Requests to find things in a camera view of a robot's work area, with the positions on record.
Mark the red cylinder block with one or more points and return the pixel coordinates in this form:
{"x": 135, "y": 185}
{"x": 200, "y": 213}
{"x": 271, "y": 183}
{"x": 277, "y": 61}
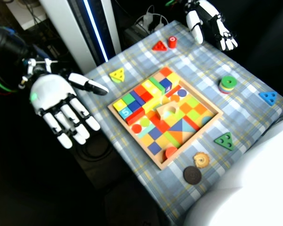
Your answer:
{"x": 171, "y": 45}

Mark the natural wooden arch block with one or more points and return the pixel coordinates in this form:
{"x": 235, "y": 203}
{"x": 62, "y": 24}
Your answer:
{"x": 161, "y": 112}

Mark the tan flower-shaped cookie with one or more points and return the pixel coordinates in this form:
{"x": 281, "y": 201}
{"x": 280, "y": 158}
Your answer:
{"x": 201, "y": 163}

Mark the blue triangle with holes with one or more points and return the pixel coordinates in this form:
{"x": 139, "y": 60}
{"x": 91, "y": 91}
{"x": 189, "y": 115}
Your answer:
{"x": 261, "y": 95}

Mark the dark brown round cookie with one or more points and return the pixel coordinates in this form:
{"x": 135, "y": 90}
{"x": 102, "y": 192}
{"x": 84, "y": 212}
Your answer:
{"x": 192, "y": 174}

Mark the red triangle with holes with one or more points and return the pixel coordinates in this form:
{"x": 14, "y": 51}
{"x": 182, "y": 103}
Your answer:
{"x": 154, "y": 48}

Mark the blue plaid tablecloth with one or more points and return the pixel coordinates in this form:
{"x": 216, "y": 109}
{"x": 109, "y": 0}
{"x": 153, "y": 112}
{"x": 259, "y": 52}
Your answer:
{"x": 202, "y": 63}

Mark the white column with blue light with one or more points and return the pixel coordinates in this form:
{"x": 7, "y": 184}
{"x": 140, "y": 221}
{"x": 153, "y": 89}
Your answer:
{"x": 61, "y": 23}

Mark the yellow triangle with holes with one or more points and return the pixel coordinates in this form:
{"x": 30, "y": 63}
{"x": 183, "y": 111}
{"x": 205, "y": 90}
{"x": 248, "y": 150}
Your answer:
{"x": 111, "y": 74}

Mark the wooden tray with colourful print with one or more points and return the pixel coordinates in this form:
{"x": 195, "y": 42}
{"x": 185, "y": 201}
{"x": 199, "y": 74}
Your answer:
{"x": 210, "y": 113}

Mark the white power adapter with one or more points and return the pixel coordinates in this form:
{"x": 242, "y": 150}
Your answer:
{"x": 146, "y": 21}

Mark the light green round disc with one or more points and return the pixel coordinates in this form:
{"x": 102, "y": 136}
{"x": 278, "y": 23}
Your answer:
{"x": 119, "y": 81}

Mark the red semicircle block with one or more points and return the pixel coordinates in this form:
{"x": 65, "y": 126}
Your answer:
{"x": 171, "y": 152}

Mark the green triangle with holes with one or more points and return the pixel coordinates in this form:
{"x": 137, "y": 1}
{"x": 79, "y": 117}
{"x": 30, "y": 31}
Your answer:
{"x": 216, "y": 141}

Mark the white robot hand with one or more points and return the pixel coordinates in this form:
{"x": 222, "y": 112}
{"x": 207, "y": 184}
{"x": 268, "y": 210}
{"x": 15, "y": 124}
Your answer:
{"x": 195, "y": 22}
{"x": 49, "y": 91}

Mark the white robot body shell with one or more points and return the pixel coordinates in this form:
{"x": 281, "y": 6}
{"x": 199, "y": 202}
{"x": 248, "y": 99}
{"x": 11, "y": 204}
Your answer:
{"x": 250, "y": 188}

